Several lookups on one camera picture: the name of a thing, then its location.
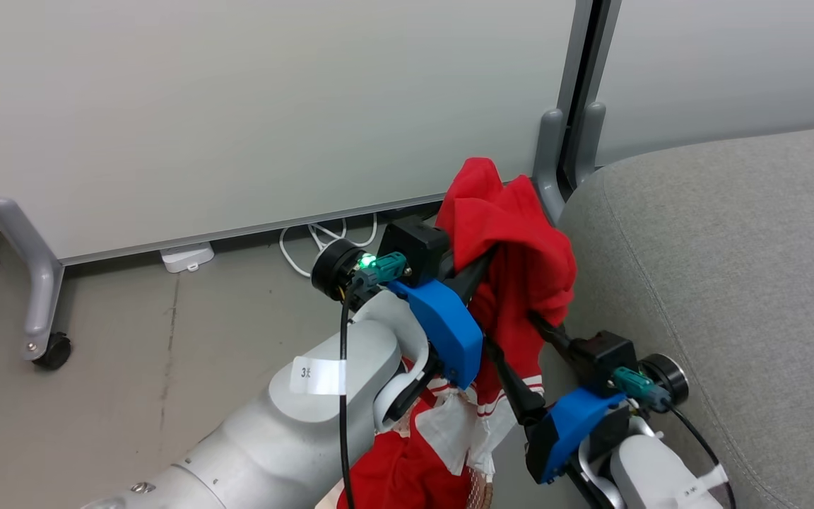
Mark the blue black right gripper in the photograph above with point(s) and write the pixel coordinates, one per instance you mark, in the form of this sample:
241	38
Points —
580	424

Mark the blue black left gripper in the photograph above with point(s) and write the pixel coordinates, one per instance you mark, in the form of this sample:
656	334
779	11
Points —
446	325

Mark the red shorts with white lining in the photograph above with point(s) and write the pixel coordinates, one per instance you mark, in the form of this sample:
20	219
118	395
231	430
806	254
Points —
513	233

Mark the red shorts with white stripe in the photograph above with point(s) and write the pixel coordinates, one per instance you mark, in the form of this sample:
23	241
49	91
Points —
400	474

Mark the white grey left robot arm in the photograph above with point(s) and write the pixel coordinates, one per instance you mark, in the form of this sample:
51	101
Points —
273	438

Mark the white perforated laundry basket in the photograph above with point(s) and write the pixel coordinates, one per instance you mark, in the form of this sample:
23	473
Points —
479	491

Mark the grey curved partition leg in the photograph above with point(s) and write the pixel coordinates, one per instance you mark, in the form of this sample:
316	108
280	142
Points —
547	162
589	141

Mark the grey fabric sofa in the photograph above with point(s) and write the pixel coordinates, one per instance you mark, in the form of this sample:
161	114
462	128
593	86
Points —
732	297

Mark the white power adapter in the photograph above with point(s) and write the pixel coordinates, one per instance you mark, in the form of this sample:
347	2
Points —
186	257

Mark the wide white partition panel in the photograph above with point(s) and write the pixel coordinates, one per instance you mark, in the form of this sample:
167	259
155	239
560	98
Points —
237	106

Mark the narrow white partition panel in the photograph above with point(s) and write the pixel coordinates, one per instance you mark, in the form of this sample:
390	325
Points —
732	63

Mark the black caster wheel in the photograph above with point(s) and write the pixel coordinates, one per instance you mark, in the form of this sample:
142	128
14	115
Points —
54	351

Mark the grey partition leg with caster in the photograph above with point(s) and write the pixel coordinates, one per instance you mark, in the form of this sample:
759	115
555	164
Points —
36	276

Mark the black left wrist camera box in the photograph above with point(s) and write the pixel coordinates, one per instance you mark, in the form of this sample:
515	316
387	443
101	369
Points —
417	247

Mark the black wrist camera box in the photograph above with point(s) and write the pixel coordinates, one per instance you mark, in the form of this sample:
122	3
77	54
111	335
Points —
605	357
417	247

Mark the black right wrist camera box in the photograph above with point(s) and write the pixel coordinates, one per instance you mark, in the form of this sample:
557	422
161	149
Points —
605	357

